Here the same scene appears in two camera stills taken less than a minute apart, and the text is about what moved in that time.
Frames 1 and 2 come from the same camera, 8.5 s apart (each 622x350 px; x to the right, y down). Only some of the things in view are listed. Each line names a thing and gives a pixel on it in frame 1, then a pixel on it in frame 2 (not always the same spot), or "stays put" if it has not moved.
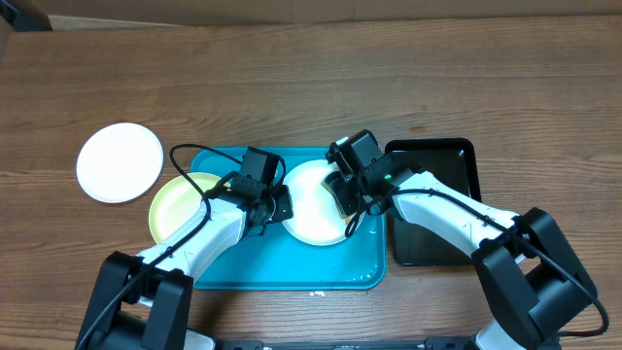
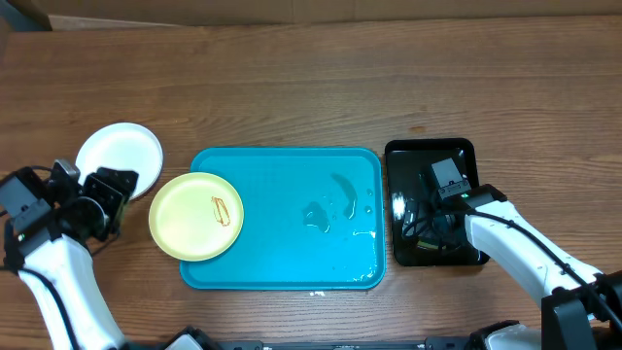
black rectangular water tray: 456,160 stays put
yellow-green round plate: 177,202 stays put
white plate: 317,218 to 122,146
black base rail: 429,343 stays put
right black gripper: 341,192 to 423,214
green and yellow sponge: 342,191 to 428,245
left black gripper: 283,192 to 108,185
